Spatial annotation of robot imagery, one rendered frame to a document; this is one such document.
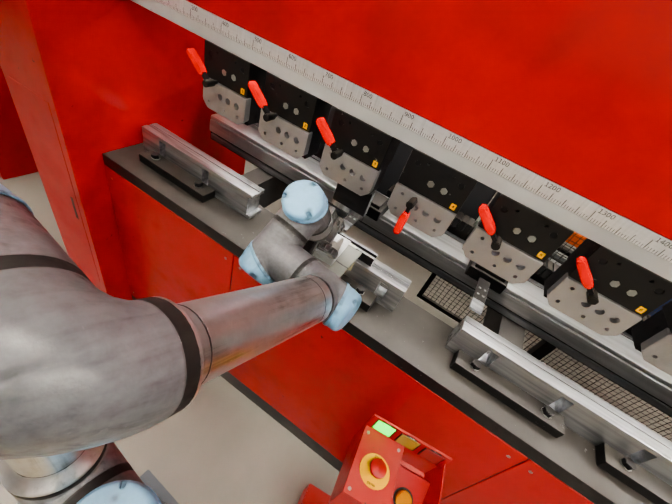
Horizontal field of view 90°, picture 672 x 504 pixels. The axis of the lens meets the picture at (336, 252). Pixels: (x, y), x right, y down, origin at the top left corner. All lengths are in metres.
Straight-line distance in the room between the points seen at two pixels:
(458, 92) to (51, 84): 1.06
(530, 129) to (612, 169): 0.15
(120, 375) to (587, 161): 0.71
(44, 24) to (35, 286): 1.04
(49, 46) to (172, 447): 1.40
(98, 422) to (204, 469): 1.40
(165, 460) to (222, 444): 0.21
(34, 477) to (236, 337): 0.36
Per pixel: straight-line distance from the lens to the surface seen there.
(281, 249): 0.56
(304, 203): 0.56
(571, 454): 1.12
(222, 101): 1.04
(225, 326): 0.32
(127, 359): 0.25
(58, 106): 1.32
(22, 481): 0.63
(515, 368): 1.03
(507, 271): 0.82
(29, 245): 0.30
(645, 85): 0.72
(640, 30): 0.71
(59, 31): 1.27
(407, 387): 1.02
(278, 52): 0.89
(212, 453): 1.66
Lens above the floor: 1.60
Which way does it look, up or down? 41 degrees down
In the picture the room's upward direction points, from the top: 21 degrees clockwise
